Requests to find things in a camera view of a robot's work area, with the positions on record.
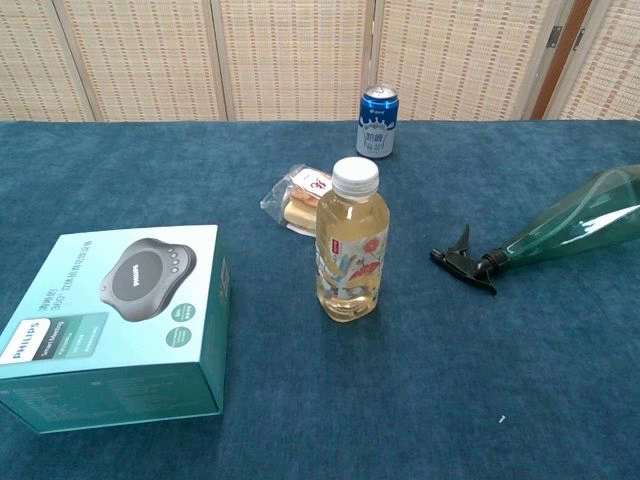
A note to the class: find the metal screen hinge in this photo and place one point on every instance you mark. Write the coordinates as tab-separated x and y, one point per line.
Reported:
554	37
579	39

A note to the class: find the blue velvet tablecloth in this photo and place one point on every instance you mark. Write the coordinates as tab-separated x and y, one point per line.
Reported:
450	375

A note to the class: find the plastic wrapped sandwich bread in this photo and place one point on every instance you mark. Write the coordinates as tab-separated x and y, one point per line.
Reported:
295	200

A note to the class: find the teal Philips speaker box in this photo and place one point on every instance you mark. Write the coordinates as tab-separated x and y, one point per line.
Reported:
100	300

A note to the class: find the brown wooden post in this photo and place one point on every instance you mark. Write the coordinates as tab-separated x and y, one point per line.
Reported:
547	85

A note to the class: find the woven bamboo folding screen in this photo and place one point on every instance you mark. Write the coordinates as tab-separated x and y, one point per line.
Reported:
290	60

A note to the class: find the blue white drink can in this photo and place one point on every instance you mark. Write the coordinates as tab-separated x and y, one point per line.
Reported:
377	125

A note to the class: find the green spray bottle black trigger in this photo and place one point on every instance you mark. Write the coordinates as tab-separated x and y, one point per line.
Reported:
575	220

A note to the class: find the yellow tea drink bottle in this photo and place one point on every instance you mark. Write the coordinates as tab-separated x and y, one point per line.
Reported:
350	240

